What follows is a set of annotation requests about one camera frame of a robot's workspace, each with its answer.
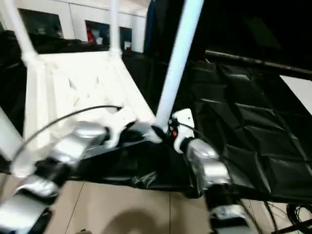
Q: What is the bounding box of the white plastic table top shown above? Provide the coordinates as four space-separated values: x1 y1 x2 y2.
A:
10 49 164 178

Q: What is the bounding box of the black work mat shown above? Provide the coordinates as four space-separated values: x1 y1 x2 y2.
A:
0 29 312 201

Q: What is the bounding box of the red bottle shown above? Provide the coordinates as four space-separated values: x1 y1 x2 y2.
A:
86 24 95 41

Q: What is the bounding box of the dark metal rod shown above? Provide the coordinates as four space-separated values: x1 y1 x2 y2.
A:
205 50 312 75

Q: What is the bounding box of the white flat board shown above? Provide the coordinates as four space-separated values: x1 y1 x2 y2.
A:
280 76 312 116

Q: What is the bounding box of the white glass-door cabinet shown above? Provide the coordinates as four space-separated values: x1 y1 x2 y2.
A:
0 0 150 52

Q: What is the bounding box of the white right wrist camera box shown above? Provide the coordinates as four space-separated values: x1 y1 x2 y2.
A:
168 108 195 154

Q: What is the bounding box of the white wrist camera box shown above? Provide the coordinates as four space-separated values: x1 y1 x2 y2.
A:
100 107 138 150
168 108 195 154

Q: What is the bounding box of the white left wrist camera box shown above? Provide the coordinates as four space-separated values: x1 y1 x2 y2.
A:
100 107 138 150

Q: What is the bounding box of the black floor cable coil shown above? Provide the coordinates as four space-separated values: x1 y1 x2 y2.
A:
266 202 312 234

